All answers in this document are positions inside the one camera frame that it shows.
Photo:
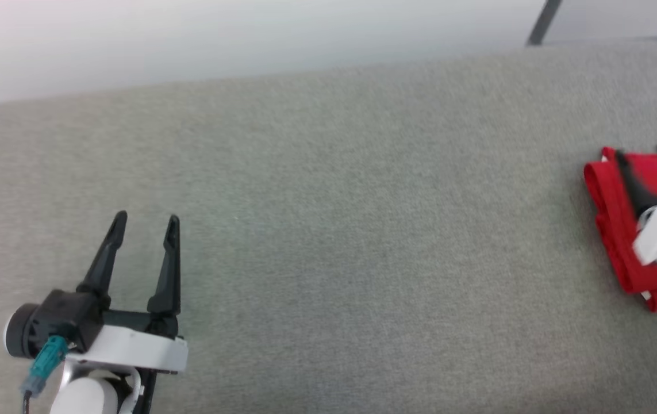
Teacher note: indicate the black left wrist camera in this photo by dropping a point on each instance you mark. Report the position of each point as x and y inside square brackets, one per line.
[64, 319]

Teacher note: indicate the teal left camera connector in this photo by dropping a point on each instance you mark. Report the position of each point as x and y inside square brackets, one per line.
[46, 359]

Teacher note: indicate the dark grey slanted pole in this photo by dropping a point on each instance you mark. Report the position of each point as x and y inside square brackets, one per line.
[544, 23]

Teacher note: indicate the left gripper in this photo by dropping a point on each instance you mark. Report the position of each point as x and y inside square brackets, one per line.
[133, 348]

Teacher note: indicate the red and white garment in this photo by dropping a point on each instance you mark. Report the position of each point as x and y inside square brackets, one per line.
[613, 230]

